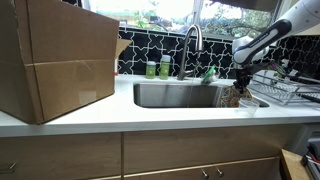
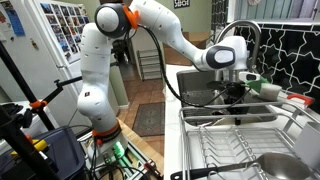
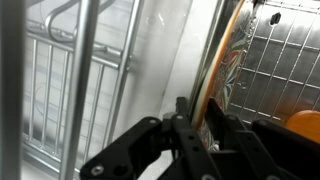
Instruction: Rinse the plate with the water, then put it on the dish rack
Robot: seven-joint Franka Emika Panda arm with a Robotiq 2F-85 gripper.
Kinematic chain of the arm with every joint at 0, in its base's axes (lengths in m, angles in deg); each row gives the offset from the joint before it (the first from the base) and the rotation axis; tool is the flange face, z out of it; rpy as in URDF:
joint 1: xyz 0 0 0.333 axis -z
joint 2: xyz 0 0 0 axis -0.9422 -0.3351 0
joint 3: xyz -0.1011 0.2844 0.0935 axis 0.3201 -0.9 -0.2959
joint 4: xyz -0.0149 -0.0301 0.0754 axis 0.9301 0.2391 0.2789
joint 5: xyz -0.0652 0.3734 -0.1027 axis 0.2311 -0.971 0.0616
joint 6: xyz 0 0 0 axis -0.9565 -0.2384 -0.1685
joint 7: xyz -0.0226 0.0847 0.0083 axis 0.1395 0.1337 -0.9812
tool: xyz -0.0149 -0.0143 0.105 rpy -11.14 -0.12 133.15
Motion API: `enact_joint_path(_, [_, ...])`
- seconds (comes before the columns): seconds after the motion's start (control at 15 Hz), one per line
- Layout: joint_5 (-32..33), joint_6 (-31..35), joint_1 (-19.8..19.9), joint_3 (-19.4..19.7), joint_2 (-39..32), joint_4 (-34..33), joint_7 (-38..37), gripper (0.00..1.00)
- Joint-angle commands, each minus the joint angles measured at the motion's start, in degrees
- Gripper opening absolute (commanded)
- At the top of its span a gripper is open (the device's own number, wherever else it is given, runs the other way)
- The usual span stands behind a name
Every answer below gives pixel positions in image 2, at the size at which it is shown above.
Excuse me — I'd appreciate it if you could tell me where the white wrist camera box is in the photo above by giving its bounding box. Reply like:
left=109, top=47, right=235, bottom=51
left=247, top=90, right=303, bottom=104
left=238, top=71, right=262, bottom=83

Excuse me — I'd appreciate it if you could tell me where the blue paper sheet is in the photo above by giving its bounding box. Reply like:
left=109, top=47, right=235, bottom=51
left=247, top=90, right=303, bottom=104
left=4, top=8, right=26, bottom=37

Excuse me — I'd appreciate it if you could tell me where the yellow handled tool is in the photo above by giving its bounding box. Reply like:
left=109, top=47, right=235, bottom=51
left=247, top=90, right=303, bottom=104
left=11, top=139, right=49, bottom=158

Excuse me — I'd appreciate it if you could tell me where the metal wire shelf rack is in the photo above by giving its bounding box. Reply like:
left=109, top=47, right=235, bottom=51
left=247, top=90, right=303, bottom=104
left=136, top=49, right=164, bottom=82

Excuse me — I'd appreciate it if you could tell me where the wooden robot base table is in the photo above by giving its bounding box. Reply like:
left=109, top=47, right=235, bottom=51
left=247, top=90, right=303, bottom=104
left=116, top=118, right=165, bottom=178

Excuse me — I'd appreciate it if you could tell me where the metal wire dish rack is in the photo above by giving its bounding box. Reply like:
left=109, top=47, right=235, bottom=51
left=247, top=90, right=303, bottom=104
left=179, top=101, right=320, bottom=180

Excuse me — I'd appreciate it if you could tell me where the green dish sponge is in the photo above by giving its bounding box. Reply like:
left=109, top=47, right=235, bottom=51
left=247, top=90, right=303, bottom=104
left=248, top=76, right=271, bottom=96

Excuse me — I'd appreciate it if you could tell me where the large brown cardboard box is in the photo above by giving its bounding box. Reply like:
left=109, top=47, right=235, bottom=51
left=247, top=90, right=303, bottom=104
left=163, top=31, right=210, bottom=67

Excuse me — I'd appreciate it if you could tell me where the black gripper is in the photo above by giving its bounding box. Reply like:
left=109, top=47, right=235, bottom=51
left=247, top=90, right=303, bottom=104
left=223, top=81, right=251, bottom=127

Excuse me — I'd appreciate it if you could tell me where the white utensil caddy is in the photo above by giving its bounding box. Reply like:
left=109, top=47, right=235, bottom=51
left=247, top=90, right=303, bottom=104
left=294, top=121, right=320, bottom=171

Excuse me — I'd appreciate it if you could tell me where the kitchen window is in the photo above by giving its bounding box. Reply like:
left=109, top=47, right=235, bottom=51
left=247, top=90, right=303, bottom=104
left=233, top=0, right=320, bottom=22

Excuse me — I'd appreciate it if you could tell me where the grey patterned floor mat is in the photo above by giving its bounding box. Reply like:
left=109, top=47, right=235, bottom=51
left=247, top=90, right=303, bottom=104
left=132, top=101, right=166, bottom=138

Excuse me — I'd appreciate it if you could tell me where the white brush with red handle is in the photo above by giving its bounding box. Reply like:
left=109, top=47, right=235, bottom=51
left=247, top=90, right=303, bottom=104
left=259, top=83, right=316, bottom=108

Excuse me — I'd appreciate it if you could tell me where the white refrigerator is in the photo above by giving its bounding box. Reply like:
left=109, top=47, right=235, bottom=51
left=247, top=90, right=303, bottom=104
left=0, top=0, right=121, bottom=134

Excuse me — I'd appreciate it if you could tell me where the green plastic clamp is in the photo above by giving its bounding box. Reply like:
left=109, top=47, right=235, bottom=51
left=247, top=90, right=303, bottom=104
left=112, top=141, right=126, bottom=160

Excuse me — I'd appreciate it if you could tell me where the black and white wall picture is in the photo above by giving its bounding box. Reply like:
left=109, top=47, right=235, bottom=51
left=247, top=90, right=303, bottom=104
left=173, top=0, right=191, bottom=9

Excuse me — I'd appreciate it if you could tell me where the curved steel kitchen faucet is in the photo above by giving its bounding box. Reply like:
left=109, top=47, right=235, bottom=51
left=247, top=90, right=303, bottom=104
left=214, top=19, right=264, bottom=78

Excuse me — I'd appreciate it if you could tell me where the dark plastic storage tote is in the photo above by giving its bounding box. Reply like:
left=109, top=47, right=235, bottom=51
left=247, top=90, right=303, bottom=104
left=0, top=125, right=88, bottom=180

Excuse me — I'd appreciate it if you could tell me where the steel ladle with black handle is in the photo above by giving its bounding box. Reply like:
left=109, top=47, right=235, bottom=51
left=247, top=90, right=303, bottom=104
left=170, top=152, right=313, bottom=180

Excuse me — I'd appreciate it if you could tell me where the clear plastic cup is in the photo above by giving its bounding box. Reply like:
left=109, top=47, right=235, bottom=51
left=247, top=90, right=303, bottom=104
left=163, top=85, right=177, bottom=101

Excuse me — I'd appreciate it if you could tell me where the black tripod with orange clamp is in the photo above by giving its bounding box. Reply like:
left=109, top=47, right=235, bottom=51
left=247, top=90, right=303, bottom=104
left=0, top=39, right=64, bottom=180

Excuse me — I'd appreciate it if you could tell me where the photo collage sheet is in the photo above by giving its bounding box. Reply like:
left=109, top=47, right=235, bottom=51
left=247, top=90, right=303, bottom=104
left=39, top=1, right=91, bottom=63

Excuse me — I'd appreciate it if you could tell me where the stainless steel sink basin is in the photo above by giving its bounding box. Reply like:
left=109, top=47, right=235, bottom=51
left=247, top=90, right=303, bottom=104
left=176, top=68, right=284, bottom=128

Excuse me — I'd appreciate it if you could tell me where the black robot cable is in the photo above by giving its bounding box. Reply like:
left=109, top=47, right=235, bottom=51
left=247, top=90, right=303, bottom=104
left=136, top=24, right=234, bottom=109

